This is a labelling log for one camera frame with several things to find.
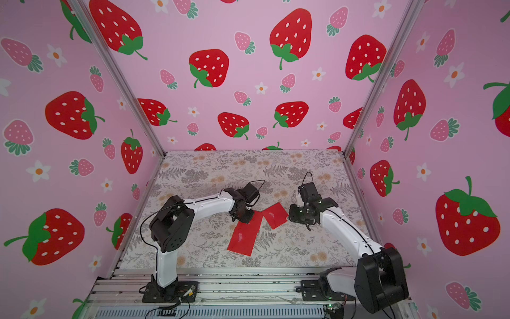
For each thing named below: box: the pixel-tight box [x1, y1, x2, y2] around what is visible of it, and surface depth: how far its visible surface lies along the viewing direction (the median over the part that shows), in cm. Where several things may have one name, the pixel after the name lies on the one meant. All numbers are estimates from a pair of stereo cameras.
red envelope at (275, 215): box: [260, 202, 289, 230], surface depth 97 cm
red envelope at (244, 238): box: [227, 217, 263, 257], surface depth 89 cm
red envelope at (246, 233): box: [229, 206, 273, 244], surface depth 91 cm
